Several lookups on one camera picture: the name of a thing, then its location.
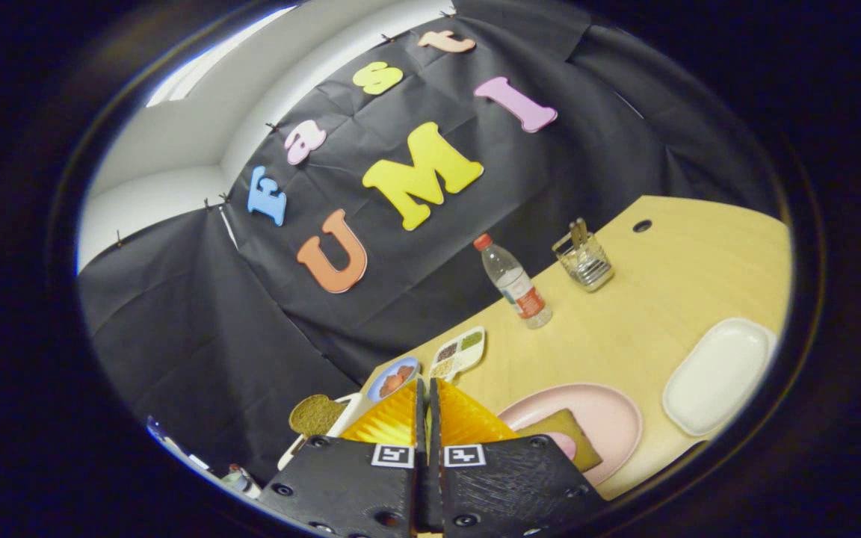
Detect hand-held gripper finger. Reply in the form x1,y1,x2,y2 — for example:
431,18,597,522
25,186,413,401
428,377,607,538
259,377,425,538

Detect brown toast bread slice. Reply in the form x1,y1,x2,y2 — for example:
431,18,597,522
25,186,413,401
288,394,349,438

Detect red food pieces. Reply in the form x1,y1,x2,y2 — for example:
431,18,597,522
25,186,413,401
380,365,415,395

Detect blue plate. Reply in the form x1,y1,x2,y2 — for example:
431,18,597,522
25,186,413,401
367,356,422,403

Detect white toaster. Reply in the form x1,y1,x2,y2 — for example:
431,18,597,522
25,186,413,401
277,392,364,471

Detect white compartment seed tray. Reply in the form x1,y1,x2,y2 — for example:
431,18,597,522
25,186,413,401
429,327,487,380

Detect pink ham slice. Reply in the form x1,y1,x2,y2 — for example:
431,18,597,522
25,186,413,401
546,431,578,460

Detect clear bottle red cap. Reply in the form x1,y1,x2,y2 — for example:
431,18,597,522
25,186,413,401
473,233,553,330

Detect pink plate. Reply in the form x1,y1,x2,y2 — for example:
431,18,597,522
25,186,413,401
498,383,644,486

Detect white rectangular plate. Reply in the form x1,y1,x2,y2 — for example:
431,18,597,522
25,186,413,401
662,318,777,437

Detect wire mesh utensil holder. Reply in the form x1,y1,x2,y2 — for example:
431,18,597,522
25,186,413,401
552,218,615,292

